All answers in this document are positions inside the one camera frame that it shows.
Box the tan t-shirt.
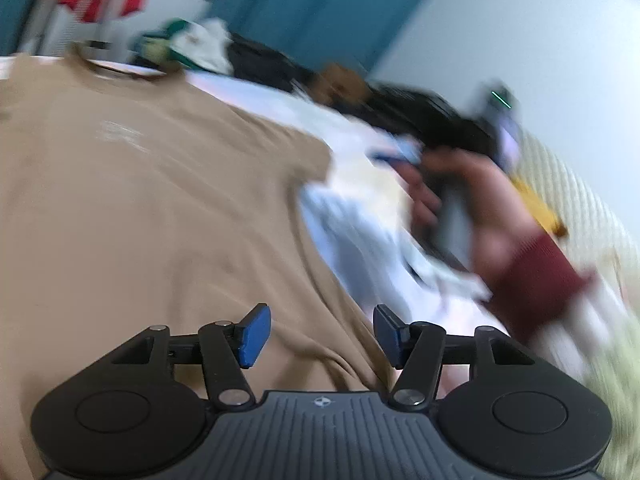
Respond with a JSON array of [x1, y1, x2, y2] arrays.
[[0, 41, 402, 480]]

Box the dark red sleeve forearm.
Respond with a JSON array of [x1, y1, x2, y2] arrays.
[[488, 231, 596, 344]]

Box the pile of mixed clothes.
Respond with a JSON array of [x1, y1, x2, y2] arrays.
[[130, 18, 314, 92]]

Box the person right hand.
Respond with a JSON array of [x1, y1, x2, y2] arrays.
[[393, 150, 541, 286]]

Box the black sofa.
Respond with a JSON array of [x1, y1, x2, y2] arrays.
[[229, 34, 497, 162]]

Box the pastel tie-dye bed sheet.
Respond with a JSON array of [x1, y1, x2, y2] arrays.
[[0, 54, 640, 401]]

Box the cream quilted headboard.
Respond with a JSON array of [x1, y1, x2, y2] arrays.
[[514, 133, 639, 311]]

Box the right blue curtain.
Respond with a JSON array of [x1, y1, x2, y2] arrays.
[[207, 0, 421, 74]]

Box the blue curtain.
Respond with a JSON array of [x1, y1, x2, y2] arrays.
[[0, 0, 51, 57], [207, 0, 421, 74]]

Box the left blue curtain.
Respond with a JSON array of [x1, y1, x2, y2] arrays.
[[0, 0, 51, 57]]

